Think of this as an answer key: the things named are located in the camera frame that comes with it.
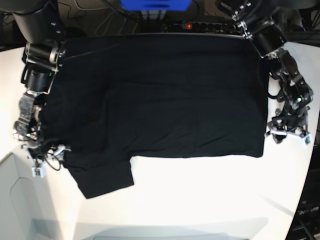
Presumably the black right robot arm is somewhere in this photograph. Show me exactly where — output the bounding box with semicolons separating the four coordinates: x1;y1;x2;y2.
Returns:
12;0;66;177

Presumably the black T-shirt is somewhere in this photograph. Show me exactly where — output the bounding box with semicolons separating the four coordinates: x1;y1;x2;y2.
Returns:
40;34;269;199

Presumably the blue box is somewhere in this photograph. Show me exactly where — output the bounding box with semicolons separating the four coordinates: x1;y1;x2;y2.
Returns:
120;0;192;12

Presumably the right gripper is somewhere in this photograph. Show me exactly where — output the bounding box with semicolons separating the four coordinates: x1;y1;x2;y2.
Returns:
21;136;72;170

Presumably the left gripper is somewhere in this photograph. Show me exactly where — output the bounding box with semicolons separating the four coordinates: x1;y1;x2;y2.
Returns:
264;106;310;144

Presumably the white plastic bin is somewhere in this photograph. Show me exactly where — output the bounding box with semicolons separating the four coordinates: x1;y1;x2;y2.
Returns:
0;152;76;240

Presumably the black equipment with label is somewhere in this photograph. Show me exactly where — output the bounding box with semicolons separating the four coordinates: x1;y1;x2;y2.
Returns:
284;164;320;240

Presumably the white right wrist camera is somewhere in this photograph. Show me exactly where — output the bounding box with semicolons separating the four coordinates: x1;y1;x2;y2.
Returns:
31;165;46;178

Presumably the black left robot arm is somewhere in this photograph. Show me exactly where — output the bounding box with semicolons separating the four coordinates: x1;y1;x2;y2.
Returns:
231;0;317;146

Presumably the black power strip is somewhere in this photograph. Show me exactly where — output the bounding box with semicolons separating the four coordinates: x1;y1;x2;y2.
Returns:
165;22;239;35

